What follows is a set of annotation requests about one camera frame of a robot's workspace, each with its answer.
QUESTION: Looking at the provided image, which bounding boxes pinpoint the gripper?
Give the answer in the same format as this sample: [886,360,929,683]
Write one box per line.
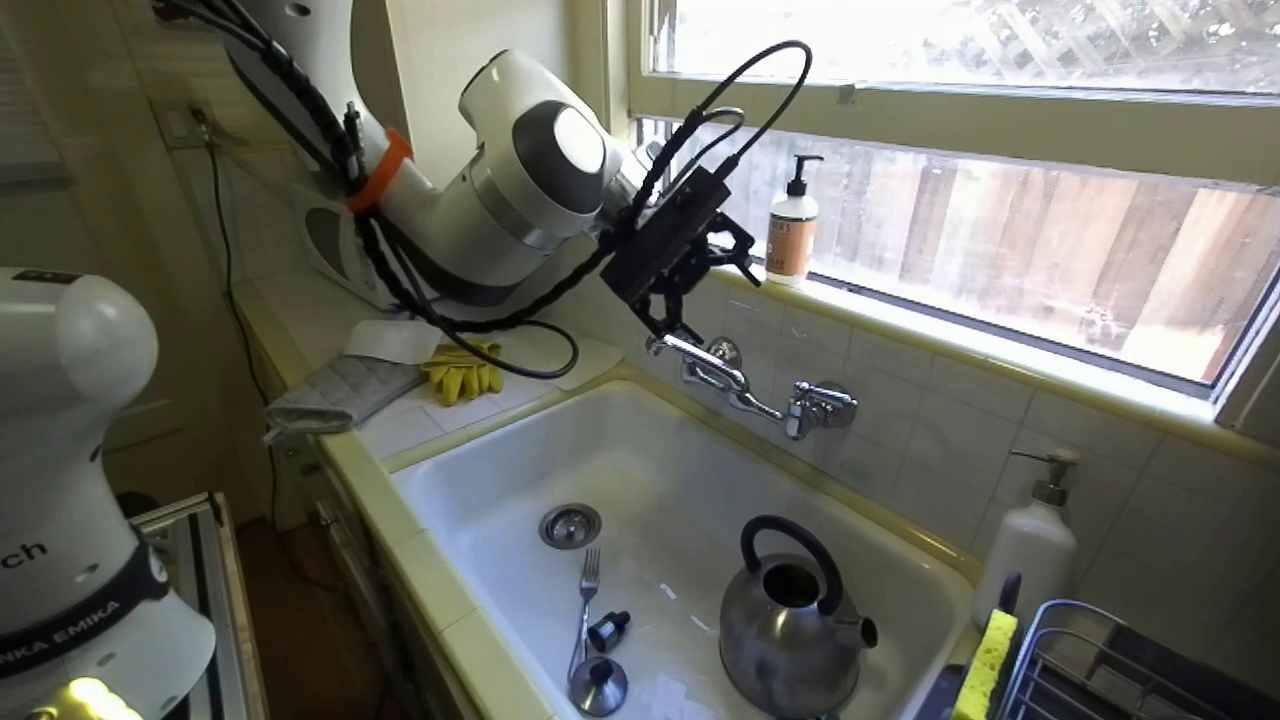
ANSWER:
[631,211,764,347]

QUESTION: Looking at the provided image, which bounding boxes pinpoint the orange pump soap bottle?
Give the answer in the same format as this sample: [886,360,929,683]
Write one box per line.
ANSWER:
[765,154,827,287]

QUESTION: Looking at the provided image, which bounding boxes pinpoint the white sink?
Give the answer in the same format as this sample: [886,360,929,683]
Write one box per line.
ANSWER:
[388,378,977,720]

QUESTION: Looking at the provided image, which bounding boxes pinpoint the metal sink drain strainer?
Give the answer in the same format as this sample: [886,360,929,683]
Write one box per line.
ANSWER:
[538,502,604,552]

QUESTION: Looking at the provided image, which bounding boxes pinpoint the window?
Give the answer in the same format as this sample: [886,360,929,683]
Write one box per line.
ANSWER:
[628,0,1280,426]

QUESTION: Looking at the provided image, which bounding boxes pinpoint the small dark bottle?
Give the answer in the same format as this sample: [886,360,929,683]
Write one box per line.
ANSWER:
[586,609,634,655]

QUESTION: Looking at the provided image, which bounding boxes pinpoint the yellow rubber gloves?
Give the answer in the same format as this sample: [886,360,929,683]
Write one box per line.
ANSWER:
[419,339,505,407]

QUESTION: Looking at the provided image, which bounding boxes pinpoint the white paper sheet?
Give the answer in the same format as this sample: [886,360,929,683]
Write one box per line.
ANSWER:
[344,317,447,367]

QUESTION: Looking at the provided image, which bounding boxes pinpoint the metal fork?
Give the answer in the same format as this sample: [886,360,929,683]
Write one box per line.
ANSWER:
[566,546,602,687]

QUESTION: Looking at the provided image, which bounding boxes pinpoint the white counter appliance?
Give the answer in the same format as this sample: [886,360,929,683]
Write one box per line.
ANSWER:
[297,183,403,312]

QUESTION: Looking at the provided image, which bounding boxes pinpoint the grey quilted oven mitt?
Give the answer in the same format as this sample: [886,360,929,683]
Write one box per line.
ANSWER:
[261,354,427,442]

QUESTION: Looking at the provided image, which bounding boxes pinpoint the metal kettle lid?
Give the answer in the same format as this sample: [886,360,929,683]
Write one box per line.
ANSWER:
[567,655,630,718]

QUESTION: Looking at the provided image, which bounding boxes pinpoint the white pump soap dispenser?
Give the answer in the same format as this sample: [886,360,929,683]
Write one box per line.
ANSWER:
[971,447,1082,633]

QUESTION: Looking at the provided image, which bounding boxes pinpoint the yellow sponge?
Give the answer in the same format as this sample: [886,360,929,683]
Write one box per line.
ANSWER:
[949,608,1020,720]

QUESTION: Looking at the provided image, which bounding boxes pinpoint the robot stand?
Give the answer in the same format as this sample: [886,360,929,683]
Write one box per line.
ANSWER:
[128,490,269,720]

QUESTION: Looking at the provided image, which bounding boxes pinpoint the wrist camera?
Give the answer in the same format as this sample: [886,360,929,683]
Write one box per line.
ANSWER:
[598,165,738,307]

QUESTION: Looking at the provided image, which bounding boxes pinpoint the chrome wall tap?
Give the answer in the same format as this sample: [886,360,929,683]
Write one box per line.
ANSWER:
[645,332,860,442]

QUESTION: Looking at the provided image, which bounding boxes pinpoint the steel kettle with black handle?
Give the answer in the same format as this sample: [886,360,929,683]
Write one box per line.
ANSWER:
[717,514,881,720]

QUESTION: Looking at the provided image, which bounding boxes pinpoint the black cable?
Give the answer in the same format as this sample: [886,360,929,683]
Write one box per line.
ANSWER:
[196,108,293,531]

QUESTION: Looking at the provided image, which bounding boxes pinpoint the wire dish rack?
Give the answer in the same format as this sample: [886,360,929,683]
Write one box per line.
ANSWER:
[994,597,1280,720]

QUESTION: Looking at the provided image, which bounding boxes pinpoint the wall socket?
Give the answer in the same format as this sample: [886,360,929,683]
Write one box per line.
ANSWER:
[149,99,218,152]

